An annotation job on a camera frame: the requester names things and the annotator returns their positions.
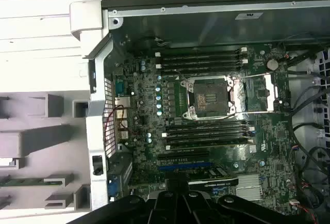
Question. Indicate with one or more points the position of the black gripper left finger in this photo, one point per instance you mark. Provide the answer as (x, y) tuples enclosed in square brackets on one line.
[(165, 208)]

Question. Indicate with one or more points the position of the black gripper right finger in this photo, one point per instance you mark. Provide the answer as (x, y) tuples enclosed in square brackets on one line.
[(198, 208)]

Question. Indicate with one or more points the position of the metal socket cover frame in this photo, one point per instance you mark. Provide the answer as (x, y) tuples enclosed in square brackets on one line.
[(271, 92)]

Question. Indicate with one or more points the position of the CPU socket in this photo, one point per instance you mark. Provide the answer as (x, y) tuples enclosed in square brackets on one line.
[(206, 97)]

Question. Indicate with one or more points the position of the black graphics card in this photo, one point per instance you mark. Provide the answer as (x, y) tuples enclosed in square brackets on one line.
[(219, 181)]

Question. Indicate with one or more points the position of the blue expansion slot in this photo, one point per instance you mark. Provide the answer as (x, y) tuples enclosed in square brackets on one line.
[(185, 168)]

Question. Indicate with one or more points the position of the silver finned chipset heatsink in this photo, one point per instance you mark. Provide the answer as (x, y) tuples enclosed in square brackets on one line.
[(248, 188)]

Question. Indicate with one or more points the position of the black RAM slot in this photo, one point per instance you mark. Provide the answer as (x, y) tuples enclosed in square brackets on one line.
[(201, 64), (201, 57), (201, 70), (206, 127), (206, 133), (206, 139), (206, 146), (201, 51)]

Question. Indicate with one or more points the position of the green motherboard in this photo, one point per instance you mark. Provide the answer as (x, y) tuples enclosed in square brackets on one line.
[(270, 136)]

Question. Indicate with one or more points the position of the green RAM stick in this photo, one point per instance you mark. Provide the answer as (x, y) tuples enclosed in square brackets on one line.
[(25, 182)]

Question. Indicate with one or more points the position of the grey parts rack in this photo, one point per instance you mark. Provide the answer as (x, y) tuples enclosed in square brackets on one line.
[(38, 136)]

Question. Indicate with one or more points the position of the round coin cell battery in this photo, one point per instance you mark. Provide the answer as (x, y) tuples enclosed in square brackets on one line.
[(272, 64)]

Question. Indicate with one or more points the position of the black and silver PC case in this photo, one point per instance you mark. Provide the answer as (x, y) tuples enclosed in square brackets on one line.
[(206, 28)]

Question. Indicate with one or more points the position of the white label on case wall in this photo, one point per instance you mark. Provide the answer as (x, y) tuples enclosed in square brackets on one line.
[(248, 15)]

